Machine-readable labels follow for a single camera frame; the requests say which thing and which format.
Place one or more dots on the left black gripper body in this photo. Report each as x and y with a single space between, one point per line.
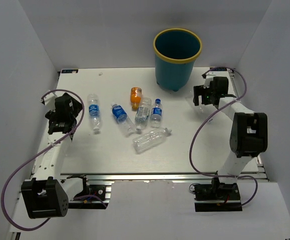
77 107

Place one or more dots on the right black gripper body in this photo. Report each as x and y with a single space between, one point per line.
206 96

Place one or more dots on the small bottle blue cap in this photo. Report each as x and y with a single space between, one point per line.
156 114

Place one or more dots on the clear bottle blue label angled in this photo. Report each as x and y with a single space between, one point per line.
125 124

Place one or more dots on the clear bottle white green label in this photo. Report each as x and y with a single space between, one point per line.
142 114

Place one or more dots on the orange juice bottle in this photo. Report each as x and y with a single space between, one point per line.
135 97

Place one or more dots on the clear unlabelled Pocari bottle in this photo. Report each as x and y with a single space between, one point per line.
151 139

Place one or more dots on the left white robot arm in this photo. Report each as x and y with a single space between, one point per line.
46 195

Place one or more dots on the teal bin with yellow rim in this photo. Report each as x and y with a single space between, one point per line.
176 50

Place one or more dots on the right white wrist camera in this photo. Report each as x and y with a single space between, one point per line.
208 80

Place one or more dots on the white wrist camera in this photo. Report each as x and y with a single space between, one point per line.
49 101
208 80

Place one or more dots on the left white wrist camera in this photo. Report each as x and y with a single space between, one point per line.
49 101

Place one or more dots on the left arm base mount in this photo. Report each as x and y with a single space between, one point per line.
95 194

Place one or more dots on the aluminium front rail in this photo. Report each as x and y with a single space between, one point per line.
140 177

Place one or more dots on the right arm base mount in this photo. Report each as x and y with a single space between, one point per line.
216 197

